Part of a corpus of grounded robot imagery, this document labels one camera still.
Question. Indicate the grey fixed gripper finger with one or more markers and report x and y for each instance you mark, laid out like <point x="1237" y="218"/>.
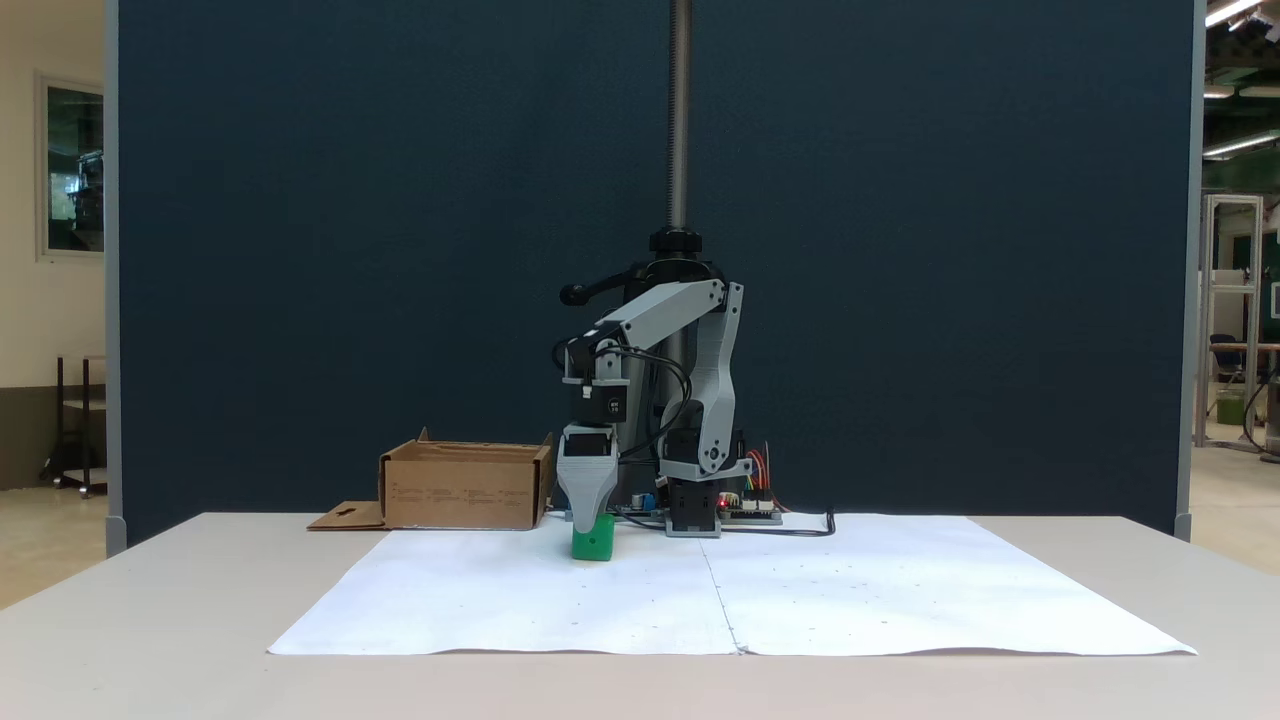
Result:
<point x="588" y="490"/>

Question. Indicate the green dice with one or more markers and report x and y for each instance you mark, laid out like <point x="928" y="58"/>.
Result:
<point x="595" y="543"/>

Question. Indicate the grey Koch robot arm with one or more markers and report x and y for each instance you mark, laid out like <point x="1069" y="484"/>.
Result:
<point x="712" y="380"/>

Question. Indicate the green bin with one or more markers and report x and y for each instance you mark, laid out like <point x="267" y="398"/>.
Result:
<point x="1230" y="408"/>

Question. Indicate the blue circuit board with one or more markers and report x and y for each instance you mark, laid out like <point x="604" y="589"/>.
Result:
<point x="638" y="505"/>

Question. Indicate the brown cardboard box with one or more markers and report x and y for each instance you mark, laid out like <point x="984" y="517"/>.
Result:
<point x="460" y="490"/>

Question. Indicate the white paper sheet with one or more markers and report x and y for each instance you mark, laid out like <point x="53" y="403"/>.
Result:
<point x="520" y="600"/>
<point x="900" y="590"/>

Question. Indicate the dark blue partition panel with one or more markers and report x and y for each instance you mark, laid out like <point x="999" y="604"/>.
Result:
<point x="300" y="200"/>

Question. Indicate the dark shelf cart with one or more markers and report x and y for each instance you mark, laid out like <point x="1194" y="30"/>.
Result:
<point x="80" y="420"/>

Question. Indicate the blue office chair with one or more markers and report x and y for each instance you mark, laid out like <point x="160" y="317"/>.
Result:
<point x="1226" y="355"/>

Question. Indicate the long ceiling light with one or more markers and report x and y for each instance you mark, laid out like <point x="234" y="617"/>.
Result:
<point x="1240" y="145"/>
<point x="1230" y="11"/>

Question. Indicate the black camera tripod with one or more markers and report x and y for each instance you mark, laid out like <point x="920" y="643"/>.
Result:
<point x="679" y="100"/>

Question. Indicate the framed wall window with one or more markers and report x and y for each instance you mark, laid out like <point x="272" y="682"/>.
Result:
<point x="72" y="170"/>

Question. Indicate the aluminium profile frame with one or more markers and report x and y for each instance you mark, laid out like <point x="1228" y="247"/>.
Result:
<point x="1205" y="300"/>

